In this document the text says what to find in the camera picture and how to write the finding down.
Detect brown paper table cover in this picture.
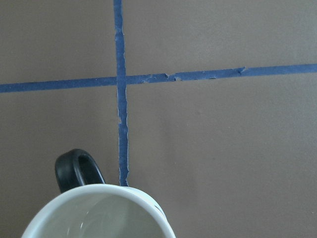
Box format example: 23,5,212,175
0,0,317,238

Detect white smiley mug black handle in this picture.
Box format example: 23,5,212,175
23,149,175,238

